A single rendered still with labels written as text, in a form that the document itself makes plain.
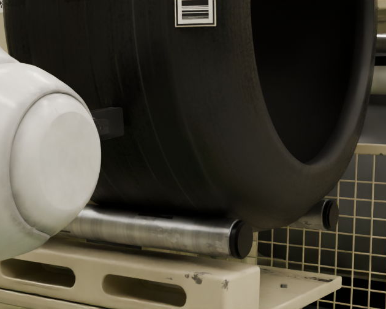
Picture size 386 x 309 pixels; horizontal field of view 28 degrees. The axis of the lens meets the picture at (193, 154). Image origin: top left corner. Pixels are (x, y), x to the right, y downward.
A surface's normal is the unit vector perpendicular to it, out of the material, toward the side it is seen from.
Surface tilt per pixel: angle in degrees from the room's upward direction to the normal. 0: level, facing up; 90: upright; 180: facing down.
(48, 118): 68
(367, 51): 79
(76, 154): 91
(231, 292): 90
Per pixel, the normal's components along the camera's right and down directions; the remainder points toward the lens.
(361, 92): -0.43, -0.47
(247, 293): 0.86, 0.05
